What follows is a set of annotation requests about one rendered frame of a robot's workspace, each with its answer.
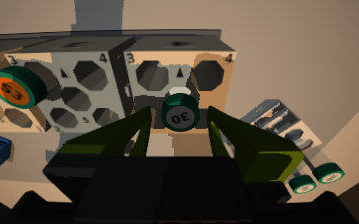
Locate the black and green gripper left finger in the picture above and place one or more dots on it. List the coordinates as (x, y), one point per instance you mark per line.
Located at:
(111, 139)

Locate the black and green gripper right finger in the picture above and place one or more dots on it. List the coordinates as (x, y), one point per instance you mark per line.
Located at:
(261, 156)

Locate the clear tube with dark green cap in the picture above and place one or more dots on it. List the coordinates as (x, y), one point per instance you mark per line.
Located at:
(300, 182)

